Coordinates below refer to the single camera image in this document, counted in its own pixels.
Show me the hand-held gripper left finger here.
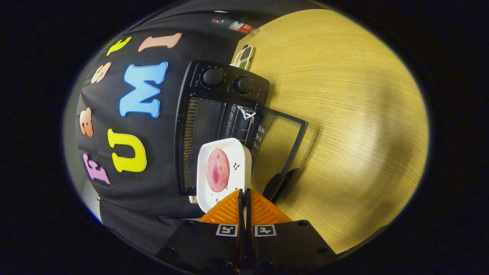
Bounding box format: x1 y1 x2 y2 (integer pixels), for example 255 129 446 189
155 188 245 273

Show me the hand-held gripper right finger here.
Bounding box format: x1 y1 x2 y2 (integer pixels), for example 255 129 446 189
244 188 338 272

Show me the pink round ham slice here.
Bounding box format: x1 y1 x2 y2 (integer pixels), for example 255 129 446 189
206 149 230 193

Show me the white square plate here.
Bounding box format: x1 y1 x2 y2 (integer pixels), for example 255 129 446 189
196 138 252 214

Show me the black toaster oven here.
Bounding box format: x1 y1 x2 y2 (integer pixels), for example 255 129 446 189
174 59 308 204

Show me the white divided bean dish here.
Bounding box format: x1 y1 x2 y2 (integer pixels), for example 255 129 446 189
230 45 255 71

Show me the red label water bottle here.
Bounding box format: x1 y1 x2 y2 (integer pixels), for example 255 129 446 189
211 18 260 37

